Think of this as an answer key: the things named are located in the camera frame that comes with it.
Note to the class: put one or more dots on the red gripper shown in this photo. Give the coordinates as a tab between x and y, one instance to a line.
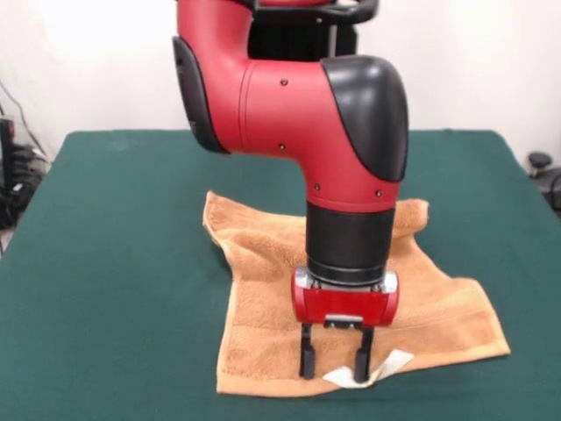
346	304

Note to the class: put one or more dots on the orange terry towel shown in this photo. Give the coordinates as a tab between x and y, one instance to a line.
263	272

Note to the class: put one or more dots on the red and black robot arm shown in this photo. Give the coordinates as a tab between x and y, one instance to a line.
298	109

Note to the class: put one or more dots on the dark green table cloth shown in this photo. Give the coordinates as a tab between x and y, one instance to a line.
109	307

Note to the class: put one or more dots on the black office chair base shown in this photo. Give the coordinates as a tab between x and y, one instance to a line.
545	171

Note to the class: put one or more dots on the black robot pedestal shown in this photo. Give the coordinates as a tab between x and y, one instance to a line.
289	35

